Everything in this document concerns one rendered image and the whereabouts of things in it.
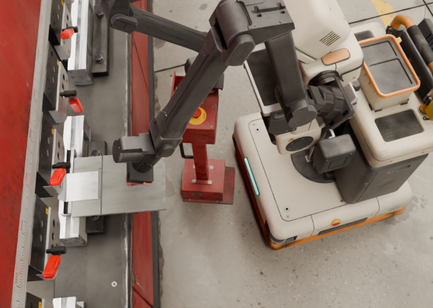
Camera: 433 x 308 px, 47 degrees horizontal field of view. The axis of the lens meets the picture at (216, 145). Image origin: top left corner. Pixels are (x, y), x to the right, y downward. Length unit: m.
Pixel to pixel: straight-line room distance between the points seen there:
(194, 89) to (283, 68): 0.19
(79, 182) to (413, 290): 1.62
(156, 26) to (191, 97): 0.44
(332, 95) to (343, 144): 0.51
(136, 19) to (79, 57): 0.39
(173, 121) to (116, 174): 0.39
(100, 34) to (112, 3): 0.51
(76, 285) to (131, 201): 0.29
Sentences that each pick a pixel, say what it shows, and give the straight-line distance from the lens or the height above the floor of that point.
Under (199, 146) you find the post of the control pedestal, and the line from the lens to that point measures 2.02.
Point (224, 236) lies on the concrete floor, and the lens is 2.39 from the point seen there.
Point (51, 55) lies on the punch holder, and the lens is 1.31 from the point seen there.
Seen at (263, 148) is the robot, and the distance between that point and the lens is 2.25.
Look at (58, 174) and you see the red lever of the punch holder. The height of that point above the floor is 1.30.
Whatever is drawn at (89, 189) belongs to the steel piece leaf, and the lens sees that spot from 1.45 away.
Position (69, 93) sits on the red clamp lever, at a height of 1.25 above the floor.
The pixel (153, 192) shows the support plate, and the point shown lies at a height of 1.00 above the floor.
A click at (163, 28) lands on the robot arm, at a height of 1.19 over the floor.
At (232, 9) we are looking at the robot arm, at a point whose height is 1.61.
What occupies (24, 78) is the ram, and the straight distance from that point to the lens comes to 1.11.
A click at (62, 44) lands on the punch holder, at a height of 1.25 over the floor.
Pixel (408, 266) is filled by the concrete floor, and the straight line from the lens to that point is 2.50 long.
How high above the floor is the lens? 2.31
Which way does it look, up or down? 64 degrees down
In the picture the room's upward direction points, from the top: 2 degrees counter-clockwise
